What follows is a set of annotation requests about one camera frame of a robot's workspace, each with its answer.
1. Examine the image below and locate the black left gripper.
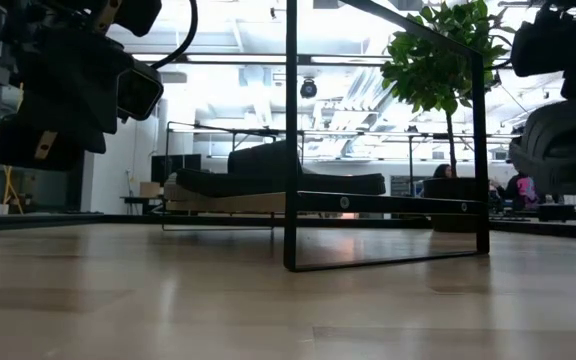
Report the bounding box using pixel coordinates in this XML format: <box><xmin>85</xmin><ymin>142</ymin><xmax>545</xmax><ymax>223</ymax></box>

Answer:
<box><xmin>0</xmin><ymin>0</ymin><xmax>163</xmax><ymax>172</ymax></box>

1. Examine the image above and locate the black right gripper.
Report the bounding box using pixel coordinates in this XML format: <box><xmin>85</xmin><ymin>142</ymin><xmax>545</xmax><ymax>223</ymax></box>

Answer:
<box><xmin>510</xmin><ymin>0</ymin><xmax>576</xmax><ymax>101</ymax></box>

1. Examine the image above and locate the black rubber slide sandal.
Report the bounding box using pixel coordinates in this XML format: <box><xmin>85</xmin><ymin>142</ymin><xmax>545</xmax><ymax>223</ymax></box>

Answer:
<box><xmin>175</xmin><ymin>140</ymin><xmax>387</xmax><ymax>199</ymax></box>
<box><xmin>508</xmin><ymin>98</ymin><xmax>576</xmax><ymax>197</ymax></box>

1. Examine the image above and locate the brown cardboard box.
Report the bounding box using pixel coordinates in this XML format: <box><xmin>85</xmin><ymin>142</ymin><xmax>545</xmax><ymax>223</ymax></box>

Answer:
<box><xmin>139</xmin><ymin>180</ymin><xmax>163</xmax><ymax>199</ymax></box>

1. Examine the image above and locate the green leafy tree plant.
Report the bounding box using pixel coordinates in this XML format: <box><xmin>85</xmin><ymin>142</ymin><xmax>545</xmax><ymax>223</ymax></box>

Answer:
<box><xmin>380</xmin><ymin>0</ymin><xmax>517</xmax><ymax>179</ymax></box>

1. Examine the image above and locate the black plant pot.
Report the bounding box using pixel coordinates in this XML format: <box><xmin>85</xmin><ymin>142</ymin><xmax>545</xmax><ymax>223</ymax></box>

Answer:
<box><xmin>421</xmin><ymin>176</ymin><xmax>479</xmax><ymax>234</ymax></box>

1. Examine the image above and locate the black ceiling spotlight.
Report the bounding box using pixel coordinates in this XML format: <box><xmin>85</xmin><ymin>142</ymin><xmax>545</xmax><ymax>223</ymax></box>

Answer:
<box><xmin>299</xmin><ymin>77</ymin><xmax>319</xmax><ymax>100</ymax></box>

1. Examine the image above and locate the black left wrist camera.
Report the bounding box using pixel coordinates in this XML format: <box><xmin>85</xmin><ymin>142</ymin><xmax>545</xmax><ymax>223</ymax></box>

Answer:
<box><xmin>116</xmin><ymin>60</ymin><xmax>165</xmax><ymax>122</ymax></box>

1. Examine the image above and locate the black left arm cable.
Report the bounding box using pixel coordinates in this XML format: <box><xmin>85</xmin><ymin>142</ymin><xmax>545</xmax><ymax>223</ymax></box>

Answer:
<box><xmin>150</xmin><ymin>0</ymin><xmax>199</xmax><ymax>70</ymax></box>

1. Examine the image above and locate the wooden shelf with black frame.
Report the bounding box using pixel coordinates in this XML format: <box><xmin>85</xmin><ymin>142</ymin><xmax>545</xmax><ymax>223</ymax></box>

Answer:
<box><xmin>161</xmin><ymin>0</ymin><xmax>492</xmax><ymax>274</ymax></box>

